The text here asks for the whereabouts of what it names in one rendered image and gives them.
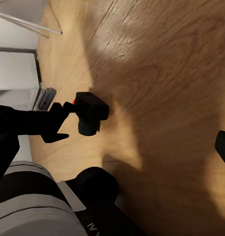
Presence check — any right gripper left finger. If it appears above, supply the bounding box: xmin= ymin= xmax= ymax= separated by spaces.
xmin=0 ymin=131 xmax=20 ymax=180

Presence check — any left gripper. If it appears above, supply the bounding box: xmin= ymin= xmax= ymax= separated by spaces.
xmin=30 ymin=102 xmax=85 ymax=143

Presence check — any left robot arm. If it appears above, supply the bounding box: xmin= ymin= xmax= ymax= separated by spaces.
xmin=0 ymin=88 xmax=85 ymax=143

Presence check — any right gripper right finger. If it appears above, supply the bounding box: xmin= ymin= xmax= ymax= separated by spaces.
xmin=215 ymin=131 xmax=225 ymax=162

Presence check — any digital camera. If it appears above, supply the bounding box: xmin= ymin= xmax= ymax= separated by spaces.
xmin=73 ymin=91 xmax=109 ymax=136

